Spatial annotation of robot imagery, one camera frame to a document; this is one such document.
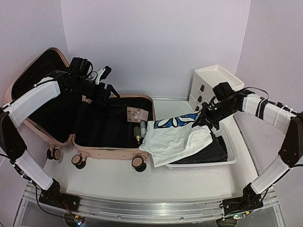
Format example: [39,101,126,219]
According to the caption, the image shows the frosted gold-capped cosmetic bottle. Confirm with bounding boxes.
[134,126,142,145]

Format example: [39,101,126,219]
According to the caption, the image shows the white perforated plastic basket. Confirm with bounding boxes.
[165,121,238,171]

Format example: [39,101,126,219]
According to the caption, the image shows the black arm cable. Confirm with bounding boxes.
[35,189,71,218]
[246,87,269,100]

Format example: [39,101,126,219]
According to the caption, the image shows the pink eyeshadow palette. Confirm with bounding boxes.
[127,107,149,123]

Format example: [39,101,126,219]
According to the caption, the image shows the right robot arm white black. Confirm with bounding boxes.
[193,87,303,214]

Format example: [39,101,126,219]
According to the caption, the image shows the white garment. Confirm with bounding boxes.
[139,112,213,167]

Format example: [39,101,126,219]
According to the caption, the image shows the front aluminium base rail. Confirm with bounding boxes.
[21,186,277,222]

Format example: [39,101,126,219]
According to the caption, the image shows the dark denim jeans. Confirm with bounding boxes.
[171,133,228,165]

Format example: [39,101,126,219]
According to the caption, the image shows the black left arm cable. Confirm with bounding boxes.
[35,189,71,218]

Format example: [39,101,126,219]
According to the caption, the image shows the white three-drawer storage cabinet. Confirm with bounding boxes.
[188,64,244,111]

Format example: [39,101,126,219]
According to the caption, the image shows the pink hard-shell suitcase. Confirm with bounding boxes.
[5,48,155,172]

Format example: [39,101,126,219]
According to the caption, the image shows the small white tube bottle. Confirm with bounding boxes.
[140,121,146,138]

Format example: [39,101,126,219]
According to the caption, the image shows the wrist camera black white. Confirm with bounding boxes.
[68,57,112,85]
[208,82,235,107]

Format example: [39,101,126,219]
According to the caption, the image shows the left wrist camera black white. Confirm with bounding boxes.
[68,57,112,85]

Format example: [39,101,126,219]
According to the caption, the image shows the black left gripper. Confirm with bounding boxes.
[68,77,120,102]

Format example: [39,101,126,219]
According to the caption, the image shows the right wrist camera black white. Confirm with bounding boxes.
[208,82,235,107]

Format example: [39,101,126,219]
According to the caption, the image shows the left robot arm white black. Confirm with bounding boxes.
[0,70,120,207]

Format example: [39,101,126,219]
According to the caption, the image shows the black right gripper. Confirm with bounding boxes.
[193,102,238,131]

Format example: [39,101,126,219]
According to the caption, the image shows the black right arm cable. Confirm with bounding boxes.
[246,87,269,100]

